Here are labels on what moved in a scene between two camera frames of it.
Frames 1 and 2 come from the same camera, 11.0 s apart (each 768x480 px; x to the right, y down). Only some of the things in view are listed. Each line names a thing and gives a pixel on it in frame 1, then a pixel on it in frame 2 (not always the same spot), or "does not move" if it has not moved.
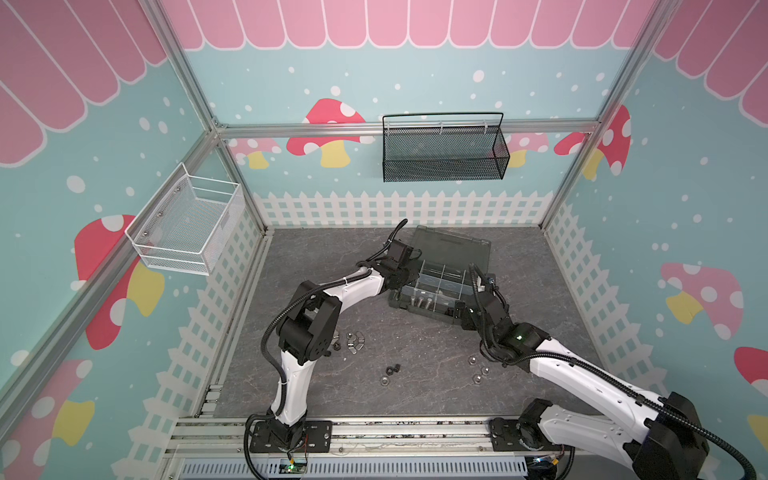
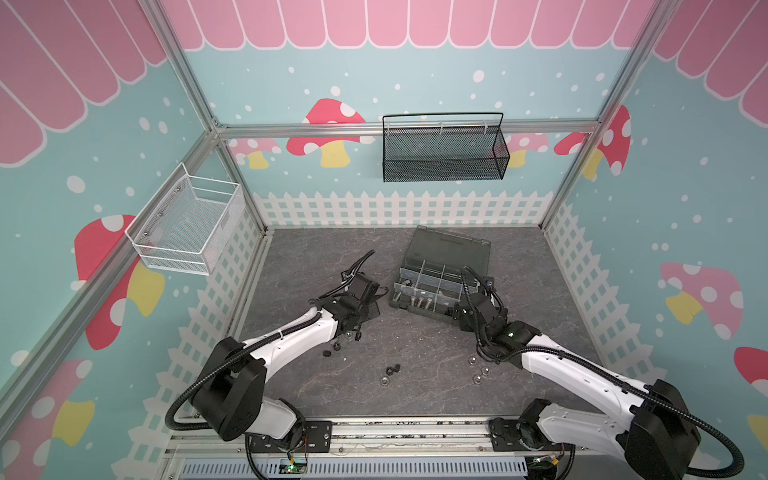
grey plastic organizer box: [444, 275] does not move
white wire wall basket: [189, 225] does not move
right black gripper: [475, 299] does not move
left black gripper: [409, 264] to [374, 310]
